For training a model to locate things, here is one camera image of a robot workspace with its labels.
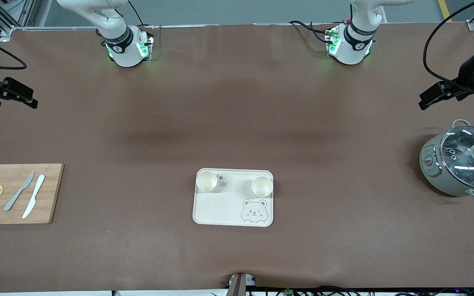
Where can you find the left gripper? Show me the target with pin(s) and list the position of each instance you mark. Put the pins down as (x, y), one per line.
(465, 75)

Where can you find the white IKEA cup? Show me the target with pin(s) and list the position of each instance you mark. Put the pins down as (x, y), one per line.
(207, 181)
(262, 186)

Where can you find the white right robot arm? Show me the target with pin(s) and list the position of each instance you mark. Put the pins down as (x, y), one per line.
(117, 45)

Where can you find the glass pot lid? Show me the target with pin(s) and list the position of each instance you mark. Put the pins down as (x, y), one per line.
(463, 148)

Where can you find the grey-green electric cooking pot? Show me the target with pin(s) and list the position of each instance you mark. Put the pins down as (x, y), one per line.
(432, 168)

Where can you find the grey plastic knife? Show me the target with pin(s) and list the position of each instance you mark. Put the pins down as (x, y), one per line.
(19, 190)

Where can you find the white plastic knife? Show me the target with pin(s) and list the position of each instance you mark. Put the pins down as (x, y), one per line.
(34, 195)

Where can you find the wooden cutting board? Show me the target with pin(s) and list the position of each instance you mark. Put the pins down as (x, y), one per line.
(54, 193)

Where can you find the brown table cover mat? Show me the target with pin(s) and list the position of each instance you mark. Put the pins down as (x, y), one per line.
(237, 102)

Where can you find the cream tray with bear print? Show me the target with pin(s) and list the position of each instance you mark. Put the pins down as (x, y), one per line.
(228, 209)

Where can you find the grey camera mounting post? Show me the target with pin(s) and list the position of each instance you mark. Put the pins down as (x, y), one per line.
(239, 283)

